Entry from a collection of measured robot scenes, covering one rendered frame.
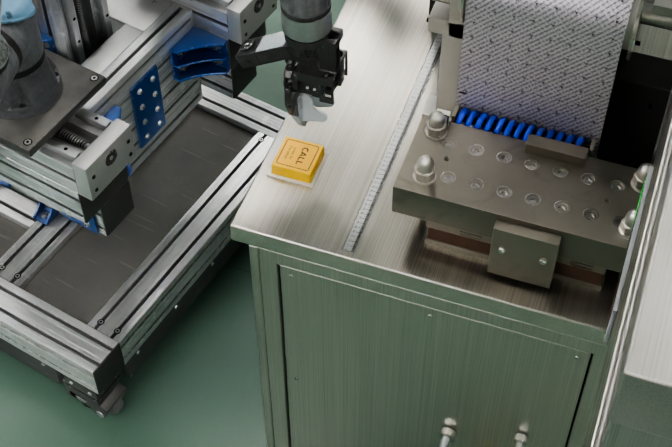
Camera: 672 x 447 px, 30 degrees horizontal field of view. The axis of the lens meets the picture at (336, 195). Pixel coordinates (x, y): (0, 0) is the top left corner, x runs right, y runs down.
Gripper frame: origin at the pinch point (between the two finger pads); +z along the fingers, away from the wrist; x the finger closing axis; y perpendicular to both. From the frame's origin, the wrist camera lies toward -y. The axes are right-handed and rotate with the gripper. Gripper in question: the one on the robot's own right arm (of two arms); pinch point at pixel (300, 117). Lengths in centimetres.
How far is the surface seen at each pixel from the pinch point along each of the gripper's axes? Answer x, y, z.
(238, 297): 28, -31, 101
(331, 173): -0.1, 5.1, 11.7
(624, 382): -73, 57, -61
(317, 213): -9.0, 5.8, 11.8
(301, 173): -3.5, 1.1, 9.5
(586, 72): 9.5, 42.9, -14.2
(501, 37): 9.5, 29.6, -17.5
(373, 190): -1.4, 13.0, 11.8
